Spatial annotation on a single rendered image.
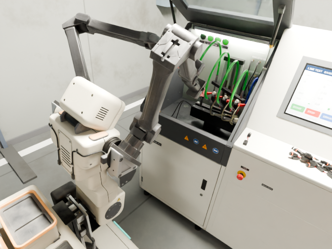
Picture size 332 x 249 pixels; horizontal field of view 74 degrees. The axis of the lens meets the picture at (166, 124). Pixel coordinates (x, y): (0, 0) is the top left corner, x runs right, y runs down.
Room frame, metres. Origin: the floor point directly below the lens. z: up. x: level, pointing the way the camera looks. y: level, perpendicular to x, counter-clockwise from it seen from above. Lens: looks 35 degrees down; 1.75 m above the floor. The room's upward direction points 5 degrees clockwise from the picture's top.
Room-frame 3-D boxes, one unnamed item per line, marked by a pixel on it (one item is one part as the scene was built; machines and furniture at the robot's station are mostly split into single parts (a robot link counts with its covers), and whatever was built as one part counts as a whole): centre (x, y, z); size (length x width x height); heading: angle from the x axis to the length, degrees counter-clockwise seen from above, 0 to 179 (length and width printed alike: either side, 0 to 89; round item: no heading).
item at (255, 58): (1.48, -0.58, 1.20); 0.13 x 0.03 x 0.31; 57
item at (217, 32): (1.61, -0.38, 1.43); 0.54 x 0.03 x 0.02; 57
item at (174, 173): (1.18, -0.10, 0.44); 0.65 x 0.02 x 0.68; 57
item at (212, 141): (1.19, -0.11, 0.87); 0.62 x 0.04 x 0.16; 57
